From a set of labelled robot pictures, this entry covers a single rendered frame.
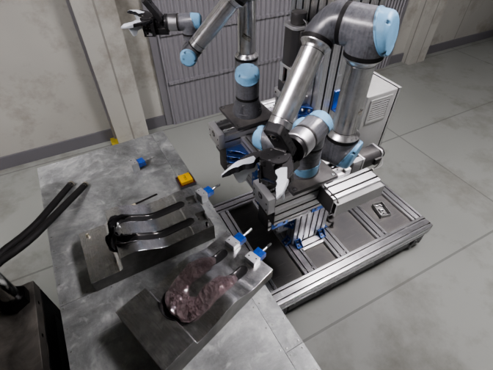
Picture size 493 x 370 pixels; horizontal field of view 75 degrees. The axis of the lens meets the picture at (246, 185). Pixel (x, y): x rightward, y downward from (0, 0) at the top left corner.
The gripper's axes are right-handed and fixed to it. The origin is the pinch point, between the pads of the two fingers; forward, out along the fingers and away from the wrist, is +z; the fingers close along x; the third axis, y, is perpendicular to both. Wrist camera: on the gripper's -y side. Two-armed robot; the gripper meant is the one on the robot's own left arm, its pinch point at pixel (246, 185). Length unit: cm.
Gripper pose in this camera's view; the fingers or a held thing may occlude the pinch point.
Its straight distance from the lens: 69.8
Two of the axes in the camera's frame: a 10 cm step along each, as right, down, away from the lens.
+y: 1.1, 7.6, 6.4
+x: -7.9, -3.2, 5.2
